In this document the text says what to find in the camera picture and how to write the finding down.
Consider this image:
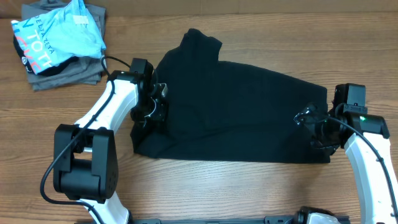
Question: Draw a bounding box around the light blue printed shirt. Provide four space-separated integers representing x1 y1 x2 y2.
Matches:
11 0 106 75

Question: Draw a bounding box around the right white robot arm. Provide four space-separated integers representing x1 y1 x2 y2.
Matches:
294 103 397 223

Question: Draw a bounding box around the folded black shirt in pile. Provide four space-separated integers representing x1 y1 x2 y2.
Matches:
13 36 78 77

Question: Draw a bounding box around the black t-shirt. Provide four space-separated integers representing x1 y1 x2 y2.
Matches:
131 29 330 164

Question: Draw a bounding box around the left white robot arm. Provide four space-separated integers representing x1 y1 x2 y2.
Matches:
47 68 167 223

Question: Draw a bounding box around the folded grey shirt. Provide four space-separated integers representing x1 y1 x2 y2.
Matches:
21 0 103 91

